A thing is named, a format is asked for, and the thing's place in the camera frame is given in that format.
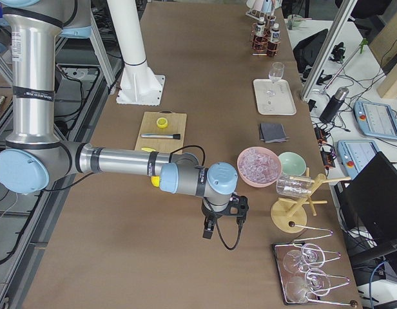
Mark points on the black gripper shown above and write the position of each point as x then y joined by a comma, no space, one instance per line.
209,213

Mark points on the copper wire bottle basket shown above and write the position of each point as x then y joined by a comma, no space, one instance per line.
260,46

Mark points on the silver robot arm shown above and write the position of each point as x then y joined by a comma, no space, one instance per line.
35,157

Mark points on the yellow lemon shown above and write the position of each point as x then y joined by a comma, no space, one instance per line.
155,181

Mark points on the pink bowl with ice cubes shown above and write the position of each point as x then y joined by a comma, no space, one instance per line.
259,166

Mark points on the wooden cup tree stand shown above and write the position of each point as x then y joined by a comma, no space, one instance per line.
287,208

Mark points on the clear glass jar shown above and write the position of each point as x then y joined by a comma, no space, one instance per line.
294,186

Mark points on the clear hanging wine glass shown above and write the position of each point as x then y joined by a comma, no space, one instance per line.
309,288
302,259

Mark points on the bamboo cutting board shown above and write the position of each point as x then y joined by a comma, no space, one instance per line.
176,124

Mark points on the mint green bowl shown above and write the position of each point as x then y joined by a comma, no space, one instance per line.
292,164

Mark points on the dark grey folded cloth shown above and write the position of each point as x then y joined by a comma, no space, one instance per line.
271,132

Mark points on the black mirrored tray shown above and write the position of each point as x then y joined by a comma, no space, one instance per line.
279,251

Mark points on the yellow lemon squeezer cup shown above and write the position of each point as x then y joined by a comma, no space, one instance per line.
162,122

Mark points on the white rectangular tray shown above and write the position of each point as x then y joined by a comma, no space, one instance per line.
274,98

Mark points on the blue teach pendant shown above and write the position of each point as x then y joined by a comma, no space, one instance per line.
354,155
375,119

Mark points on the clear wine glass upright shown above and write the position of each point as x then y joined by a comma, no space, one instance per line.
275,74

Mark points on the black laptop monitor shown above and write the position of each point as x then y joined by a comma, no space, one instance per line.
370,199

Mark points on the black thermos bottle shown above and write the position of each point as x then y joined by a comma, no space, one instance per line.
334,105

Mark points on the white rack with cups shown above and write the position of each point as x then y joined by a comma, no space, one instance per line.
261,8

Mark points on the wire wine glass rack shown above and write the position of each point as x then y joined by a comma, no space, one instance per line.
329,256

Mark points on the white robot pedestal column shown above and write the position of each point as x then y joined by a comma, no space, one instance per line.
139,85

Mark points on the aluminium frame post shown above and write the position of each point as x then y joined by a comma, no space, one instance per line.
341,18

